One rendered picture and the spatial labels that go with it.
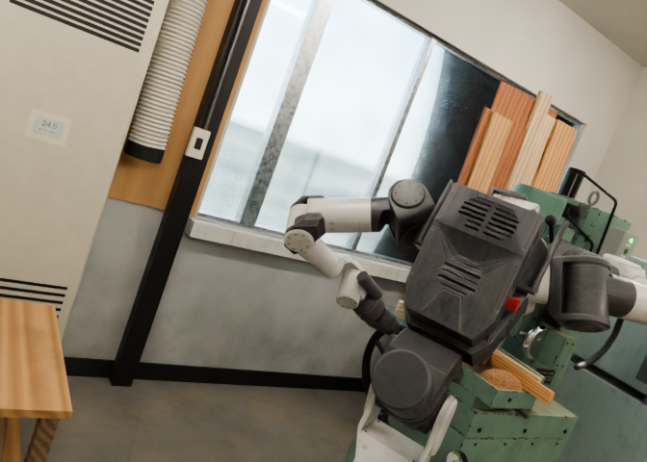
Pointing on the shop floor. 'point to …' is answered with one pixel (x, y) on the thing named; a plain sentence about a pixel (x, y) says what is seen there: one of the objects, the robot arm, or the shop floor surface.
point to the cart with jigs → (31, 378)
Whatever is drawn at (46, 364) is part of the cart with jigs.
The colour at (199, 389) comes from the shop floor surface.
